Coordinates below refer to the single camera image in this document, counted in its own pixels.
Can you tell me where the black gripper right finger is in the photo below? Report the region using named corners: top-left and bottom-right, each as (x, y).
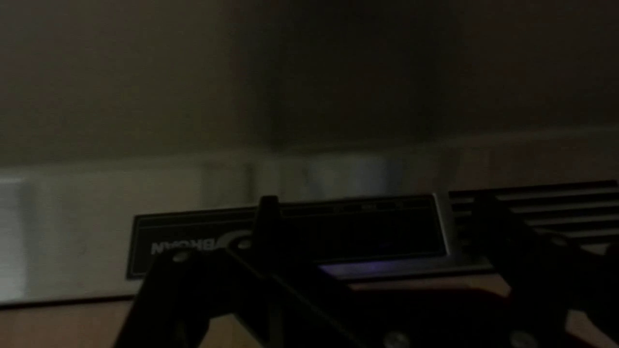
top-left (472, 195), bottom-right (537, 290)

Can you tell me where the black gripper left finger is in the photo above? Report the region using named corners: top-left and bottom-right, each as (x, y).
top-left (253, 195), bottom-right (282, 253)

